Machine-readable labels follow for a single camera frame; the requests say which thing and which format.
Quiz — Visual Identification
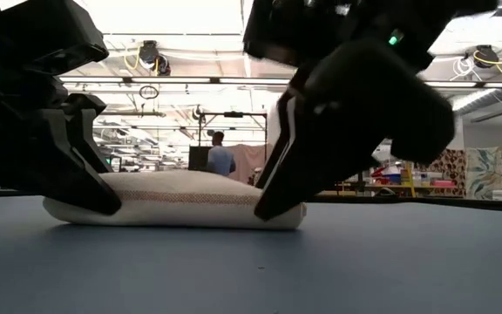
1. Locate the person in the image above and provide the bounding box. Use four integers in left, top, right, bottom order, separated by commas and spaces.
206, 130, 237, 177

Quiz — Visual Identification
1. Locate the black screen on stand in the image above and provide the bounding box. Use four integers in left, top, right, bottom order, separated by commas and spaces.
187, 146, 212, 172

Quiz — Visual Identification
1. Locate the pink hanging cloth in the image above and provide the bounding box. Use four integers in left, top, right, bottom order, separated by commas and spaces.
227, 143, 270, 185

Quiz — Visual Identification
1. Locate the long ceiling light strip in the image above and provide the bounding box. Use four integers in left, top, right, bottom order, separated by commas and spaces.
58, 76, 502, 91

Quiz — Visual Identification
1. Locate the pale floral cloth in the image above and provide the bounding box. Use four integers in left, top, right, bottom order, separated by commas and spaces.
465, 147, 502, 201

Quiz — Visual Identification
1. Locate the shelf with colourful bins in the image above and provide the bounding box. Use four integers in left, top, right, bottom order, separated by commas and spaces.
336, 161, 458, 197

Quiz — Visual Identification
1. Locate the white column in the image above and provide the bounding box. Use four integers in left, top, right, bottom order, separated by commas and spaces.
267, 104, 282, 147

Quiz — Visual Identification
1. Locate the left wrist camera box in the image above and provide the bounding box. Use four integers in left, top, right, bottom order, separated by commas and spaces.
0, 0, 111, 76

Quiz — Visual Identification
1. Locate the thick yellow hanging cable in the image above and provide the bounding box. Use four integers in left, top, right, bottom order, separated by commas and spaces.
404, 160, 416, 198

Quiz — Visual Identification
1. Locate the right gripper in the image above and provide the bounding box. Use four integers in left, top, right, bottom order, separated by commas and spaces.
254, 38, 457, 222

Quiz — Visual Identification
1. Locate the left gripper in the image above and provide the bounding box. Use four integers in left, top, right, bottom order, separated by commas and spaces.
0, 72, 123, 216

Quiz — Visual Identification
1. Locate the white red-striped towel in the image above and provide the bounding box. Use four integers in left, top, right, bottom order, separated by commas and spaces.
42, 168, 308, 231

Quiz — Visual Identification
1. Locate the black gantry frame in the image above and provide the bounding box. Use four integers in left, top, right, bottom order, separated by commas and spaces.
197, 111, 268, 157

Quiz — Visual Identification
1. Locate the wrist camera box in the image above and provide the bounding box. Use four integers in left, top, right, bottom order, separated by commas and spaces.
0, 0, 111, 76
241, 0, 359, 69

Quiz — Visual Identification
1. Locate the brown patterned cloth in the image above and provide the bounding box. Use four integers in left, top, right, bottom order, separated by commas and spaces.
424, 147, 468, 197

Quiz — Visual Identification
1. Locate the black ceiling cable reel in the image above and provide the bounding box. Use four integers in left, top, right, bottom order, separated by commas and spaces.
472, 44, 499, 70
139, 40, 172, 78

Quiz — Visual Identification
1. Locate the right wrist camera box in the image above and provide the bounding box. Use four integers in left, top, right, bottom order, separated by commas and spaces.
241, 0, 359, 69

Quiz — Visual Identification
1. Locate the silver ventilation duct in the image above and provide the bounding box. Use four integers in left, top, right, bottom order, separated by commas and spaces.
449, 73, 502, 117

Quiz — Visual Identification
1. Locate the black aluminium table frame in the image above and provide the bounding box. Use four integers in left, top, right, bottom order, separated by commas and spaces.
0, 186, 502, 215

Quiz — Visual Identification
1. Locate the white ceiling cable coil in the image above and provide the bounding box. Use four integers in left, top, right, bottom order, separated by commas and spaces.
451, 56, 478, 83

